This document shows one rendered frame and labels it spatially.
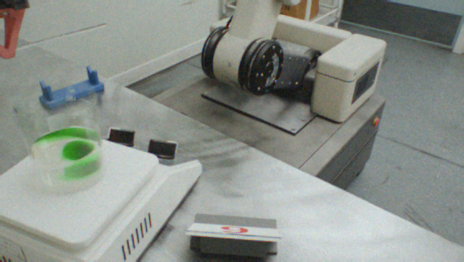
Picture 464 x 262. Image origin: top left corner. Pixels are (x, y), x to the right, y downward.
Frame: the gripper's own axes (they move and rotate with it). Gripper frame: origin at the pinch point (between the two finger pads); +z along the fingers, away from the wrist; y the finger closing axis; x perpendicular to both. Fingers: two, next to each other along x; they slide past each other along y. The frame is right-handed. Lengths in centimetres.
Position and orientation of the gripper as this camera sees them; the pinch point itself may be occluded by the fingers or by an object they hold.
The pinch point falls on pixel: (6, 51)
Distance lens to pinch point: 64.8
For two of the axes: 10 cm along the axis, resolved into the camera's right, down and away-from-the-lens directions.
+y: 7.2, 4.1, -5.6
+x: 7.0, -4.0, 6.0
